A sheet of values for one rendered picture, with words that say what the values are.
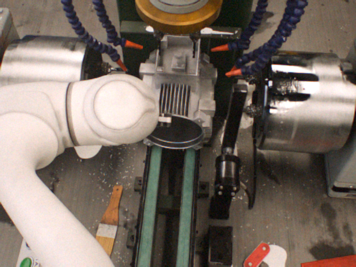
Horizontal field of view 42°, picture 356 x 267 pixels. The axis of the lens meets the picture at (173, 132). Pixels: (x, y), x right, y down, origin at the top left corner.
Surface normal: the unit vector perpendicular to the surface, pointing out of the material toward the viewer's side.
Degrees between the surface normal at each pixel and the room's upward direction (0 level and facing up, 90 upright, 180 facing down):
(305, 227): 0
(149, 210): 0
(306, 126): 62
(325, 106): 40
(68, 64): 13
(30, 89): 20
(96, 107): 32
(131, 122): 51
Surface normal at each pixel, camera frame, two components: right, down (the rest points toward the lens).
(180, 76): -0.09, 0.85
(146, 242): 0.00, -0.52
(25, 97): -0.06, -0.73
